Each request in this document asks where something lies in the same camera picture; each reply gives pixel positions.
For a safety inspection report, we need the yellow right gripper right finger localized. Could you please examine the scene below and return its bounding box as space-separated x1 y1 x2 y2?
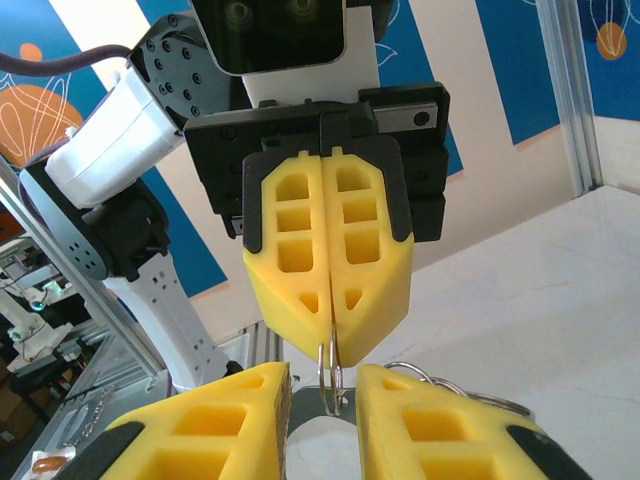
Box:
355 363 594 480

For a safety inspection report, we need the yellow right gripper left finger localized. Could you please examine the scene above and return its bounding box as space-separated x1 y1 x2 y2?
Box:
82 362 292 480

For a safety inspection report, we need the silver split keyring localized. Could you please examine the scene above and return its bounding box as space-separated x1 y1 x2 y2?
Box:
429 377 537 422
317 324 346 417
383 360 437 387

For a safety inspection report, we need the thin metal chain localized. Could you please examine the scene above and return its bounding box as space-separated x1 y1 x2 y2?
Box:
287 384 359 451

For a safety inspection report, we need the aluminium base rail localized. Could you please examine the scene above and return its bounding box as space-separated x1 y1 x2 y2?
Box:
214 322 287 374

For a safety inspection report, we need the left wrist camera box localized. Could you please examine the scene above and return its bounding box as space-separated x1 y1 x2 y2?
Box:
191 0 391 109

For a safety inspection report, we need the aluminium frame post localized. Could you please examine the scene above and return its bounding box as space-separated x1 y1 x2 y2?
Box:
537 0 604 196
0 164 166 386

